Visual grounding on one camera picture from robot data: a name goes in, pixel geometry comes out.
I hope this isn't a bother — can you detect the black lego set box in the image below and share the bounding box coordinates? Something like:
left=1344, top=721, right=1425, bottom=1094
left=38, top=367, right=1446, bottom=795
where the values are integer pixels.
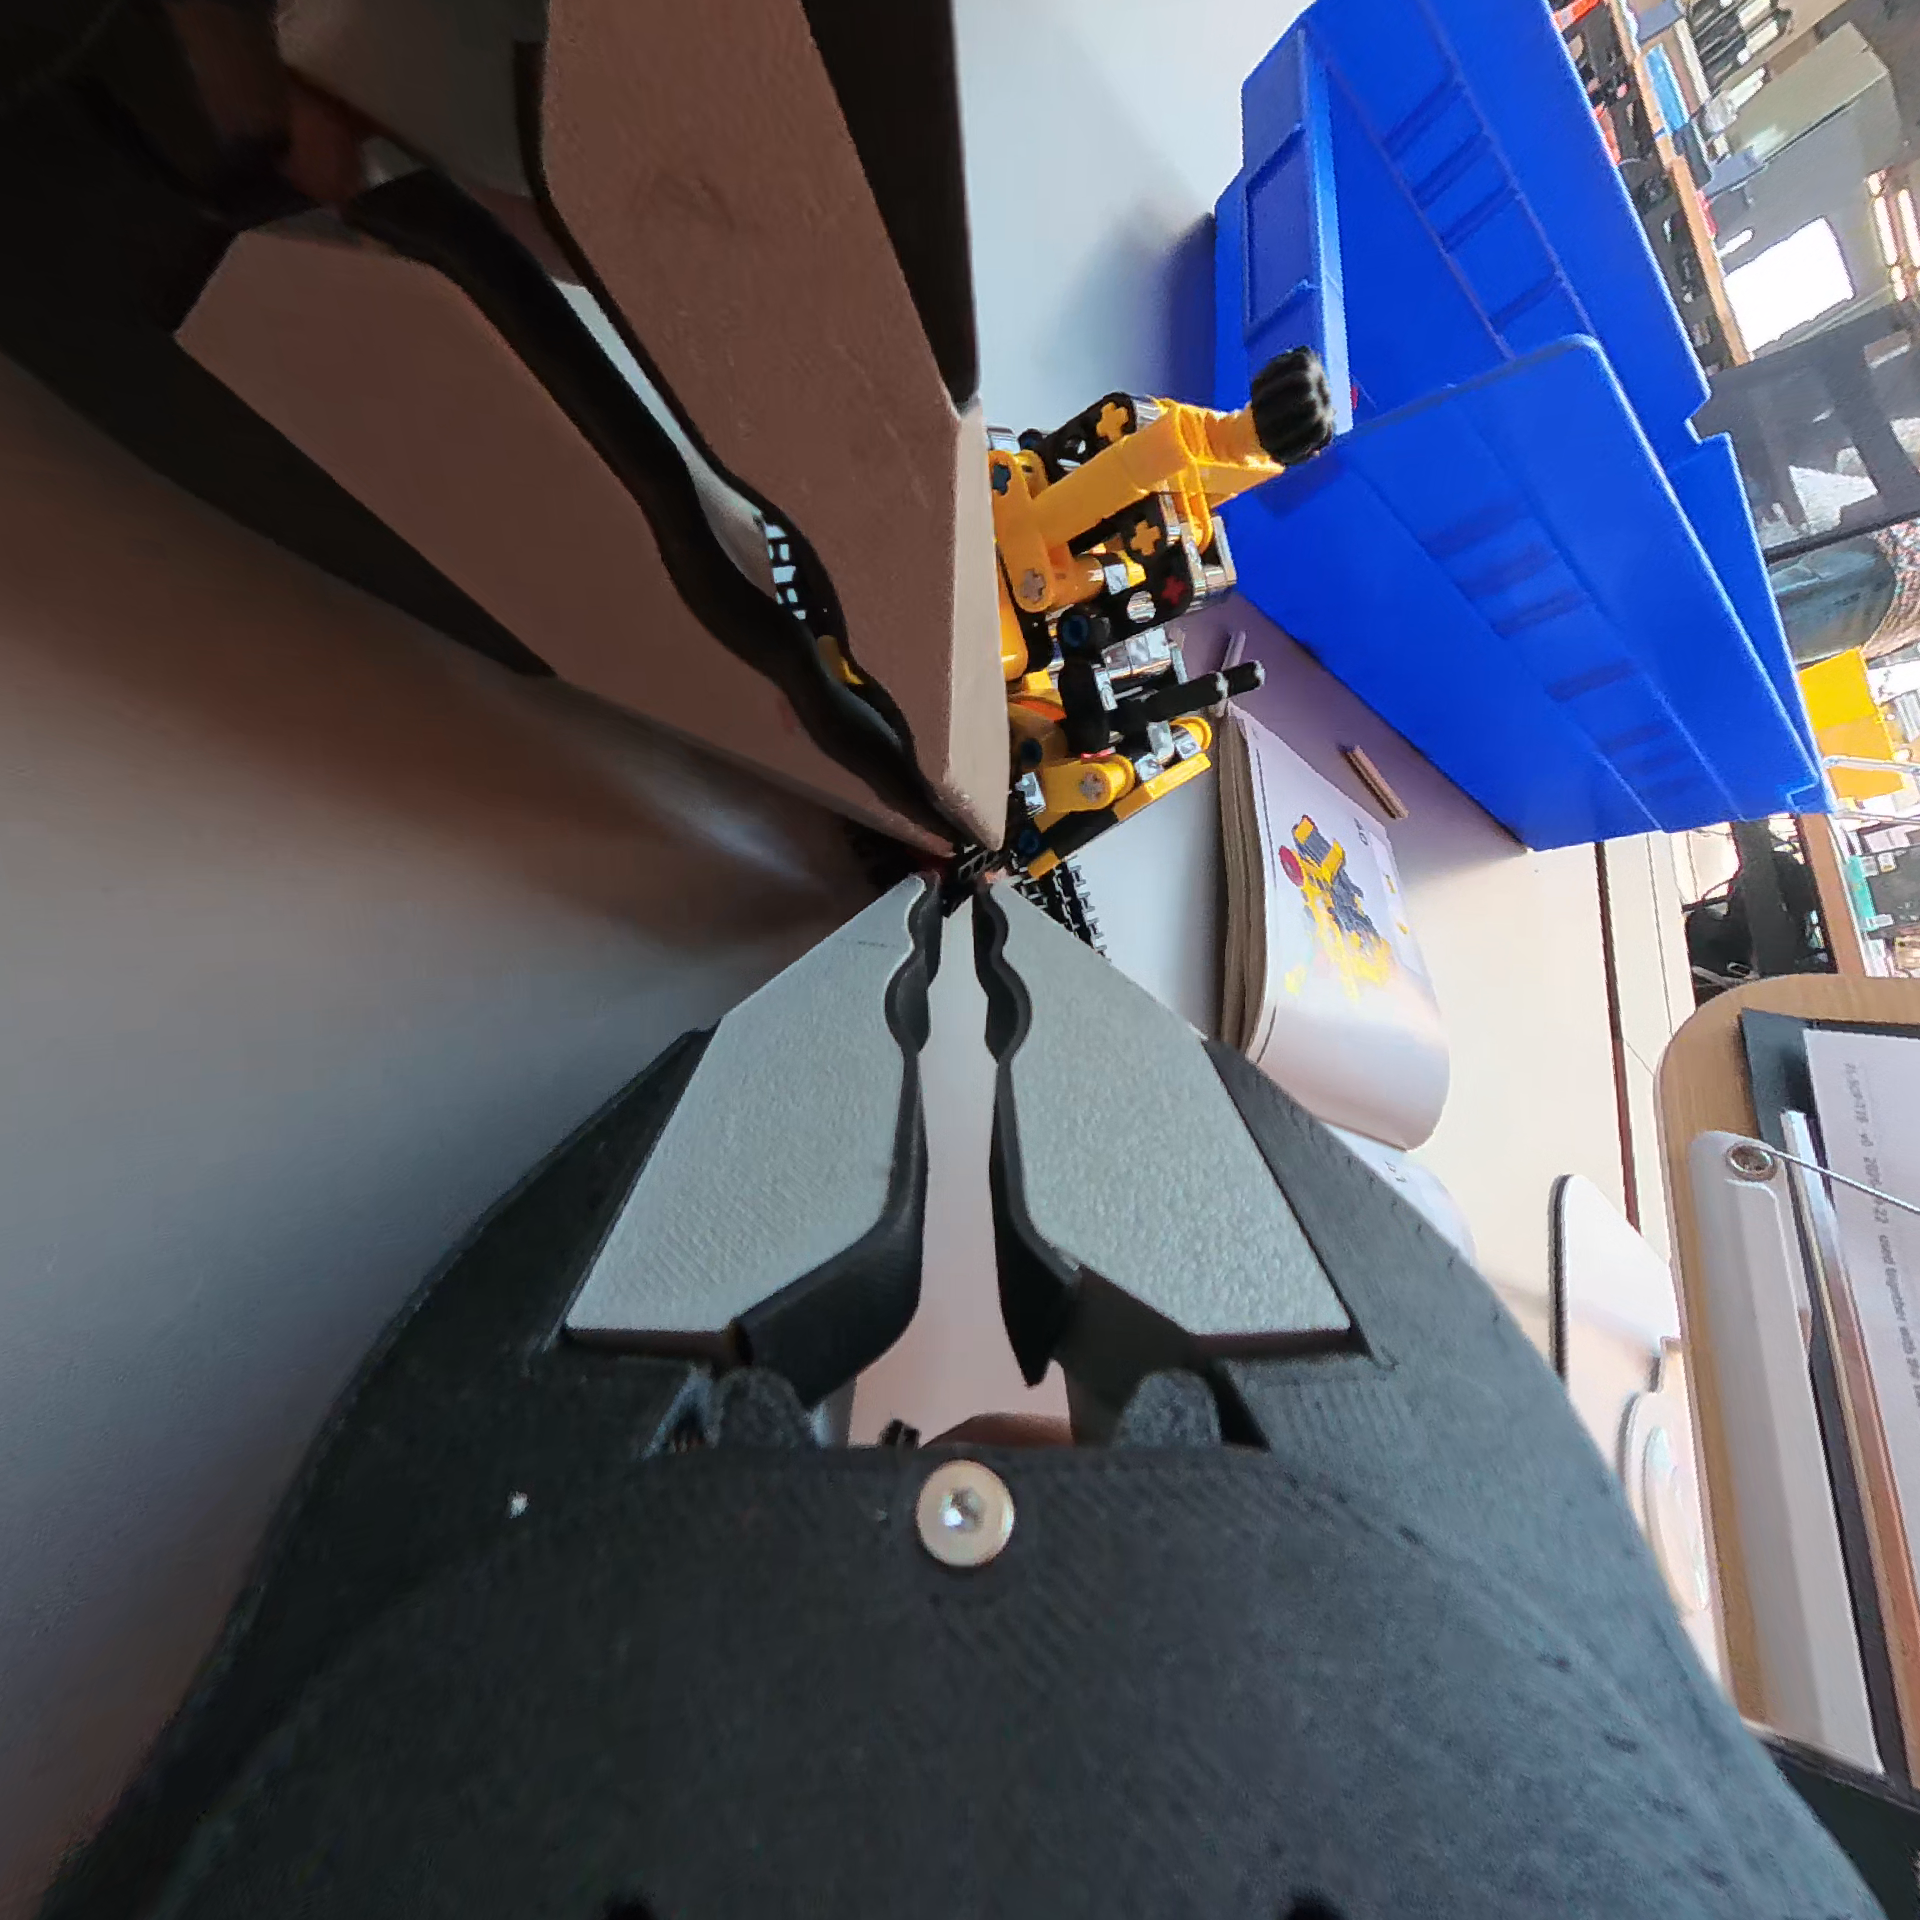
left=1749, top=1724, right=1920, bottom=1920

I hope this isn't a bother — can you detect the printed instruction sheet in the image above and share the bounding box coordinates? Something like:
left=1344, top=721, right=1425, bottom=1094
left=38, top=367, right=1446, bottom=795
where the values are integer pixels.
left=1799, top=1023, right=1920, bottom=1520

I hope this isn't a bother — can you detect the yellow black lego bulldozer model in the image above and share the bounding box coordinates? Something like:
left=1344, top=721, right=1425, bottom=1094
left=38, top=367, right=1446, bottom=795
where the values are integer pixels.
left=759, top=348, right=1339, bottom=962

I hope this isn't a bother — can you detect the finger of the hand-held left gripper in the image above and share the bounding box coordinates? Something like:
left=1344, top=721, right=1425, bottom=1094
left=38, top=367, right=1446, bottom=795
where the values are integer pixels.
left=173, top=169, right=950, bottom=861
left=278, top=0, right=1014, bottom=854

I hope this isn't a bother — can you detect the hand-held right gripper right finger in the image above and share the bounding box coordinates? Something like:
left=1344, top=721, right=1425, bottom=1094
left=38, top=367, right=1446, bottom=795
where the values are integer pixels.
left=969, top=882, right=1360, bottom=1387

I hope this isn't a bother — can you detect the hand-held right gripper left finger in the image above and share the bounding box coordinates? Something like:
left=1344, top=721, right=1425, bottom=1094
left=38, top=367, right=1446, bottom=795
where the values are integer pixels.
left=560, top=873, right=940, bottom=1408

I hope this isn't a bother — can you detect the blue plastic storage bin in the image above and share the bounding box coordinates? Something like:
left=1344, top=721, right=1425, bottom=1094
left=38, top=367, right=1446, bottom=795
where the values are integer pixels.
left=1213, top=0, right=1835, bottom=854

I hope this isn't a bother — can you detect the yellow box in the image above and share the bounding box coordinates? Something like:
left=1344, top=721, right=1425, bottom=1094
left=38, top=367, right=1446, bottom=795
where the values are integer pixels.
left=1799, top=644, right=1911, bottom=768

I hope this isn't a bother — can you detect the white sheet holder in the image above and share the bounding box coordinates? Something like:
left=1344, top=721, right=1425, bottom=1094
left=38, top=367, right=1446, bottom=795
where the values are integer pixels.
left=1686, top=1129, right=1889, bottom=1777

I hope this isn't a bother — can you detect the lego instruction booklet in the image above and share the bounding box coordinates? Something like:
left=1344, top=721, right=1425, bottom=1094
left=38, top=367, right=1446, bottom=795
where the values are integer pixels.
left=1219, top=708, right=1487, bottom=1261

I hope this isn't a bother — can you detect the white stand base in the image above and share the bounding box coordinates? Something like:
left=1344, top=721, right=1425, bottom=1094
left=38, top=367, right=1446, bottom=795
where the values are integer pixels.
left=1543, top=1174, right=1728, bottom=1621

